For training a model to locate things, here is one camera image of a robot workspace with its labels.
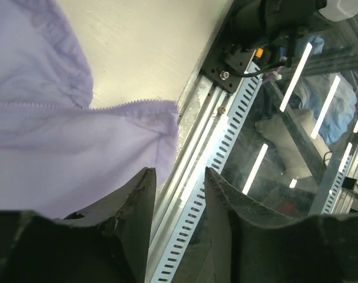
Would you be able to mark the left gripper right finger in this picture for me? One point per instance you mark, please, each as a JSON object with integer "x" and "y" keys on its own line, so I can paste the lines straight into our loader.
{"x": 267, "y": 246}

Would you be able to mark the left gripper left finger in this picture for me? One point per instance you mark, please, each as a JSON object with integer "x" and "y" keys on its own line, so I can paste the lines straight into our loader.
{"x": 107, "y": 241}

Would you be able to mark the lavender zip jacket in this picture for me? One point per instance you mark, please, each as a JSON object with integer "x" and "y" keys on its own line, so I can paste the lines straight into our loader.
{"x": 57, "y": 155}

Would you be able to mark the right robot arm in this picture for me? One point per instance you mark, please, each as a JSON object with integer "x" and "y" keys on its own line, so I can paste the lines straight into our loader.
{"x": 251, "y": 24}

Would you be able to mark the yellow connector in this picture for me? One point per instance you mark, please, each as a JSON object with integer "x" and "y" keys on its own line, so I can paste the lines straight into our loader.
{"x": 258, "y": 54}

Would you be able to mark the blue slotted cable duct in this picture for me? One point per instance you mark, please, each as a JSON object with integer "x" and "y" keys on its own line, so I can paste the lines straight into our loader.
{"x": 202, "y": 231}

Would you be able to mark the aluminium mounting rail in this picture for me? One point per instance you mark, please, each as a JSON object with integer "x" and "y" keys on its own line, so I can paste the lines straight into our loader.
{"x": 204, "y": 106}

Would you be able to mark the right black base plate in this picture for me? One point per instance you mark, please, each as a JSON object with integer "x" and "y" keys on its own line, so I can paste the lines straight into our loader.
{"x": 223, "y": 63}

